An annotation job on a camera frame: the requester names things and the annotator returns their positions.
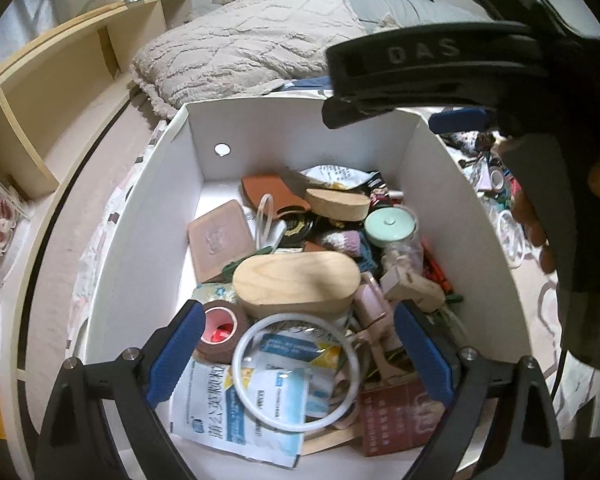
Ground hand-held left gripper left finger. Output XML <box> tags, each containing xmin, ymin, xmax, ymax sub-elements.
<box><xmin>35</xmin><ymin>300</ymin><xmax>207</xmax><ymax>480</ymax></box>

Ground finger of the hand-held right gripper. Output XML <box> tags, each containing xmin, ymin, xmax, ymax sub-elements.
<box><xmin>428</xmin><ymin>108</ymin><xmax>492</xmax><ymax>134</ymax></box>

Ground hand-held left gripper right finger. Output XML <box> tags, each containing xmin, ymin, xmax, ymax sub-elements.
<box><xmin>393</xmin><ymin>300</ymin><xmax>566</xmax><ymax>480</ymax></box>

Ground brown tape roll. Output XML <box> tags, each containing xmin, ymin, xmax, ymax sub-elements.
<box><xmin>196</xmin><ymin>300</ymin><xmax>252</xmax><ymax>367</ymax></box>

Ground white blue medicine packet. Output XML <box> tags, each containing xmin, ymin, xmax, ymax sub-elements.
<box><xmin>169</xmin><ymin>359</ymin><xmax>307</xmax><ymax>469</ymax></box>

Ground large white plastic ring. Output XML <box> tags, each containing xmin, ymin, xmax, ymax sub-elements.
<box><xmin>231</xmin><ymin>312</ymin><xmax>362</xmax><ymax>432</ymax></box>

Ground white shoe box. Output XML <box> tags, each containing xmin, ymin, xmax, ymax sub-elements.
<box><xmin>77</xmin><ymin>96</ymin><xmax>535</xmax><ymax>480</ymax></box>

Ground large oval wooden box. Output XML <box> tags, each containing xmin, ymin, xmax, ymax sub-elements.
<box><xmin>231</xmin><ymin>251</ymin><xmax>362</xmax><ymax>320</ymax></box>

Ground person's right hand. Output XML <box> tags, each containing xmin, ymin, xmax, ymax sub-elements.
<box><xmin>511</xmin><ymin>134</ymin><xmax>600</xmax><ymax>274</ymax></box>

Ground grey pillow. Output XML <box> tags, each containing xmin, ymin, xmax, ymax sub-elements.
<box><xmin>232</xmin><ymin>0</ymin><xmax>496</xmax><ymax>36</ymax></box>

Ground wooden toy figure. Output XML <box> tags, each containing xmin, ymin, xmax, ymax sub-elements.
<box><xmin>381</xmin><ymin>264</ymin><xmax>447</xmax><ymax>314</ymax></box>

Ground pink plastic holder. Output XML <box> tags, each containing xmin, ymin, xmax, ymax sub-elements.
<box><xmin>351</xmin><ymin>282</ymin><xmax>397</xmax><ymax>347</ymax></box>

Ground pale blue floral packet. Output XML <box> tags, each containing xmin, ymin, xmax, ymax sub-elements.
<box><xmin>194</xmin><ymin>282</ymin><xmax>239</xmax><ymax>307</ymax></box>

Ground orange pen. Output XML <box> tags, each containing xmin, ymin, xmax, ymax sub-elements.
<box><xmin>424</xmin><ymin>254</ymin><xmax>454</xmax><ymax>294</ymax></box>

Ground blue yellow medicine packet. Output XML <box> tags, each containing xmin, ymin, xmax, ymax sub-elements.
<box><xmin>252</xmin><ymin>330</ymin><xmax>342</xmax><ymax>412</ymax></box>

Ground pink brown square block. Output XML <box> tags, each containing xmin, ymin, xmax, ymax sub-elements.
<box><xmin>187</xmin><ymin>199</ymin><xmax>257</xmax><ymax>284</ymax></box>

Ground translucent white loop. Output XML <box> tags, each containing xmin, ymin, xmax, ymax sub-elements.
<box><xmin>496</xmin><ymin>208</ymin><xmax>527</xmax><ymax>270</ymax></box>

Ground glass jar with mint lid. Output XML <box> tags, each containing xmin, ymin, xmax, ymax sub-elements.
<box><xmin>364</xmin><ymin>207</ymin><xmax>425</xmax><ymax>282</ymax></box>

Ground flat wooden stick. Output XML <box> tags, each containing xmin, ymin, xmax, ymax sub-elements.
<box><xmin>299</xmin><ymin>425</ymin><xmax>362</xmax><ymax>457</ymax></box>

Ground knitted purple teal piece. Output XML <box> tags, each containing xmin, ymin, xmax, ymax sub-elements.
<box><xmin>314</xmin><ymin>227</ymin><xmax>382</xmax><ymax>274</ymax></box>

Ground white green snack packet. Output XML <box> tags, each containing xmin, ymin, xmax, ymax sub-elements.
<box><xmin>299</xmin><ymin>164</ymin><xmax>382</xmax><ymax>192</ymax></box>

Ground small oval wooden box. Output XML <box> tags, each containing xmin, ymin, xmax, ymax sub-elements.
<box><xmin>304</xmin><ymin>187</ymin><xmax>372</xmax><ymax>222</ymax></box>

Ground black round tin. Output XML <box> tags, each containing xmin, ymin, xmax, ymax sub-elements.
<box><xmin>279</xmin><ymin>210</ymin><xmax>317</xmax><ymax>249</ymax></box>

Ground beige fuzzy blanket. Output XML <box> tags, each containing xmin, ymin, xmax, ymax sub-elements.
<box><xmin>129</xmin><ymin>0</ymin><xmax>376</xmax><ymax>121</ymax></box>

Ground brown leather pouch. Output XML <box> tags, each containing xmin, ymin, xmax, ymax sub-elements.
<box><xmin>240</xmin><ymin>173</ymin><xmax>312</xmax><ymax>217</ymax></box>

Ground wooden shelf unit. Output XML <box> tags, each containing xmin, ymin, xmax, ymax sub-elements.
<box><xmin>0</xmin><ymin>0</ymin><xmax>193</xmax><ymax>201</ymax></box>

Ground black cable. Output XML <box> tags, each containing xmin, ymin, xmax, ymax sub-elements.
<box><xmin>549</xmin><ymin>339</ymin><xmax>569</xmax><ymax>412</ymax></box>

